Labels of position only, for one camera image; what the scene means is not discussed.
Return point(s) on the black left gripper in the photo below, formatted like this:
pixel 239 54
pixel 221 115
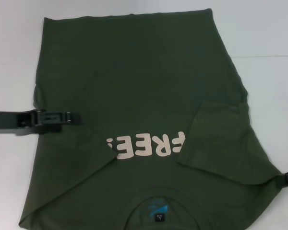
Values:
pixel 4 119

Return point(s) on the dark green printed T-shirt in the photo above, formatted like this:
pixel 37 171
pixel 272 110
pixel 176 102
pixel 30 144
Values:
pixel 134 83

